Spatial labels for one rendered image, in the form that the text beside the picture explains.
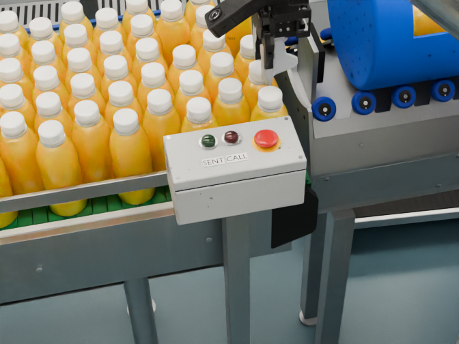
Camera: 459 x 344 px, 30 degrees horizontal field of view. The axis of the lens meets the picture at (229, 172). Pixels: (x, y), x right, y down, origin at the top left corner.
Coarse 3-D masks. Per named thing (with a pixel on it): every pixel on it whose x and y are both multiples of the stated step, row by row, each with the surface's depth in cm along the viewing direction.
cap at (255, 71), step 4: (256, 60) 144; (260, 60) 144; (252, 64) 144; (256, 64) 144; (260, 64) 144; (252, 68) 143; (256, 68) 143; (260, 68) 143; (252, 72) 142; (256, 72) 142; (260, 72) 142; (252, 76) 143; (256, 76) 143; (260, 76) 142; (256, 80) 143; (260, 80) 143
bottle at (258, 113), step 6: (258, 102) 140; (282, 102) 140; (258, 108) 140; (276, 108) 139; (282, 108) 140; (252, 114) 142; (258, 114) 140; (264, 114) 139; (270, 114) 139; (276, 114) 139; (282, 114) 140; (288, 114) 142; (252, 120) 142; (258, 120) 140
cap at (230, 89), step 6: (228, 78) 141; (234, 78) 141; (222, 84) 140; (228, 84) 140; (234, 84) 140; (240, 84) 140; (222, 90) 139; (228, 90) 139; (234, 90) 139; (240, 90) 140; (222, 96) 140; (228, 96) 140; (234, 96) 140
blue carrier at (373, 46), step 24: (336, 0) 158; (360, 0) 144; (384, 0) 137; (336, 24) 160; (360, 24) 146; (384, 24) 138; (408, 24) 139; (336, 48) 163; (360, 48) 148; (384, 48) 140; (408, 48) 141; (432, 48) 142; (456, 48) 143; (360, 72) 150; (384, 72) 144; (408, 72) 146; (432, 72) 148; (456, 72) 150
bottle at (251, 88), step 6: (246, 78) 146; (246, 84) 145; (252, 84) 144; (258, 84) 143; (264, 84) 144; (276, 84) 146; (246, 90) 145; (252, 90) 144; (258, 90) 144; (246, 96) 146; (252, 96) 145; (252, 102) 145; (252, 108) 146
